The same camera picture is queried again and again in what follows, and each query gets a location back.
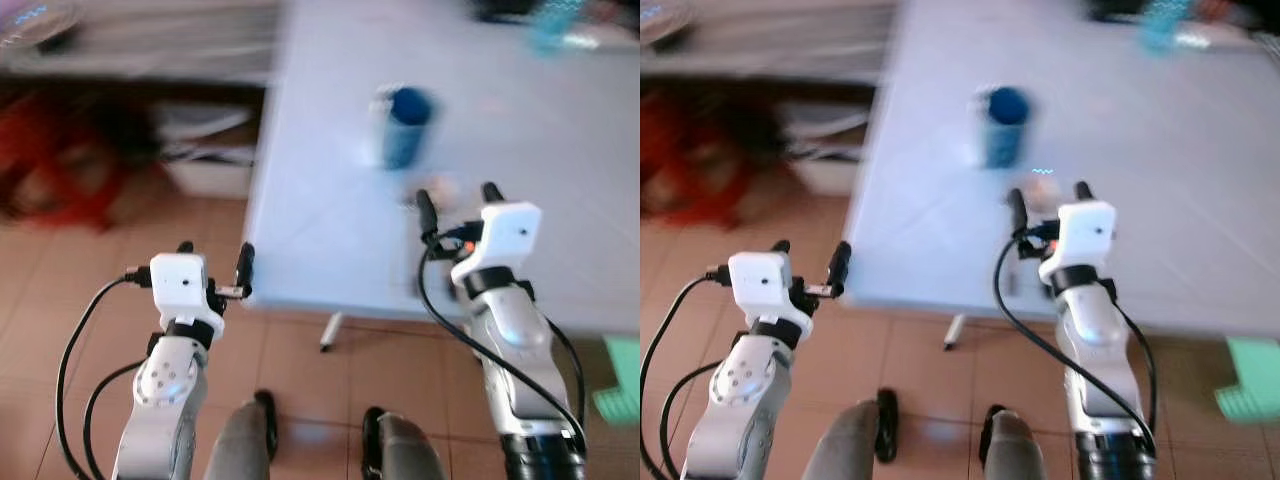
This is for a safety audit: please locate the grey left robot leg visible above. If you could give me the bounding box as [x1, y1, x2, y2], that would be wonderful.
[800, 401, 887, 480]
[203, 402, 273, 480]

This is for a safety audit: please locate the grey right robot leg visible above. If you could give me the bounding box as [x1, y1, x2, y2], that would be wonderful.
[378, 414, 447, 480]
[990, 411, 1062, 480]

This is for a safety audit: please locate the black right robot foot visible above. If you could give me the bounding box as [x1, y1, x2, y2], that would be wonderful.
[360, 405, 388, 480]
[977, 404, 1007, 468]

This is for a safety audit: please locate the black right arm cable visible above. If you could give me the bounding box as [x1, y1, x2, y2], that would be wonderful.
[992, 234, 1158, 453]
[415, 236, 590, 453]

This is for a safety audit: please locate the black robot foot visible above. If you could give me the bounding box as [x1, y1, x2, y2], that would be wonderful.
[977, 404, 1007, 468]
[253, 389, 281, 462]
[360, 405, 388, 480]
[875, 387, 900, 464]

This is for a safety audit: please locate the pale round plate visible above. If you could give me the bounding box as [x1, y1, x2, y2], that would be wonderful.
[0, 0, 83, 51]
[640, 0, 703, 47]

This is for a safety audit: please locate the grey robot leg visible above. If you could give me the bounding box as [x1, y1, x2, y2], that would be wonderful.
[203, 402, 273, 480]
[990, 411, 1062, 480]
[800, 401, 887, 480]
[378, 414, 447, 480]

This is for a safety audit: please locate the short black left arm cable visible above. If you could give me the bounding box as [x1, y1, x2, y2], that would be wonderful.
[659, 358, 725, 480]
[83, 358, 153, 480]

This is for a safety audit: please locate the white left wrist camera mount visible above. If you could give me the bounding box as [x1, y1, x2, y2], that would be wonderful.
[727, 250, 807, 333]
[149, 253, 227, 337]

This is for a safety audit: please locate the green plastic stool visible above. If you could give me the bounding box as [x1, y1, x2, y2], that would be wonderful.
[593, 337, 641, 427]
[1214, 337, 1280, 423]

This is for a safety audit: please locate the blue cup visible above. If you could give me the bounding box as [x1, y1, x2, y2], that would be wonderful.
[376, 86, 438, 172]
[973, 86, 1034, 170]

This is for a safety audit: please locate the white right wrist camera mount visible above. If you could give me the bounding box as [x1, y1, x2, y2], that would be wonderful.
[1037, 200, 1118, 287]
[450, 202, 544, 287]

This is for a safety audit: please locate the black object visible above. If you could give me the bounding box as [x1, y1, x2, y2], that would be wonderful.
[1084, 0, 1151, 23]
[468, 0, 541, 23]

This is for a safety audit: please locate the long black left arm cable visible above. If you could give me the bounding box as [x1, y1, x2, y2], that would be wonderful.
[640, 267, 731, 480]
[55, 270, 153, 480]

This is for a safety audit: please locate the black left robot foot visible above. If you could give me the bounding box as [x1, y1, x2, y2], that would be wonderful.
[253, 389, 281, 462]
[875, 387, 900, 464]

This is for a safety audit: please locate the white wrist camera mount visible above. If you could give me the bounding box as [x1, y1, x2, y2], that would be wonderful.
[1037, 200, 1118, 287]
[149, 253, 227, 337]
[450, 202, 544, 287]
[727, 250, 807, 333]

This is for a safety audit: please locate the red plastic stool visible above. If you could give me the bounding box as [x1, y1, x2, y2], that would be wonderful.
[640, 85, 746, 227]
[0, 88, 136, 233]

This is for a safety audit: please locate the teal bottle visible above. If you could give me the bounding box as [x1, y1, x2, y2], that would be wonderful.
[528, 0, 583, 55]
[1138, 0, 1197, 55]

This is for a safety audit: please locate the grey bench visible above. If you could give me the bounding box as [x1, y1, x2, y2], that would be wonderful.
[0, 0, 285, 87]
[640, 0, 905, 87]

